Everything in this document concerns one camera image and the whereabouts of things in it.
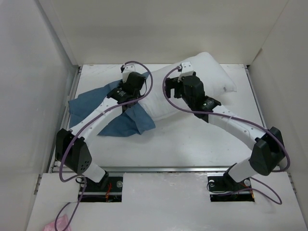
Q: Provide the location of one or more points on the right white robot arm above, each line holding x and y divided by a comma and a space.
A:
266, 144

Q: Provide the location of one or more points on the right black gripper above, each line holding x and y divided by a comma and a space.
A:
173, 83

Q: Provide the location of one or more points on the pink plastic bag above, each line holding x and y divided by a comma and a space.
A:
61, 223

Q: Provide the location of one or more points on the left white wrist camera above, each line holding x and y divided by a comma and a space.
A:
126, 69

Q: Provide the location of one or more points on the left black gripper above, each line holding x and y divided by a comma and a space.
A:
122, 84

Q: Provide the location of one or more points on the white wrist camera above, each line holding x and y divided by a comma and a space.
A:
186, 69
126, 69

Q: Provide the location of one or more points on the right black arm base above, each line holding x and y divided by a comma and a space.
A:
222, 190

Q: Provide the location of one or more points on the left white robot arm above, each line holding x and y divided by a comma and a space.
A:
72, 146

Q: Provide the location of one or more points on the aluminium rail frame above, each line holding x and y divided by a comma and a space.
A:
179, 143

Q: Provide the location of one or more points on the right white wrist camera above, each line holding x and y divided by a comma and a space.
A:
186, 69

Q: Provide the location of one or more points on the white pillow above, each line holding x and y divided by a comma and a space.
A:
209, 79

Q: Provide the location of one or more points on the blue pillowcase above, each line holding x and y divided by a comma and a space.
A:
134, 120

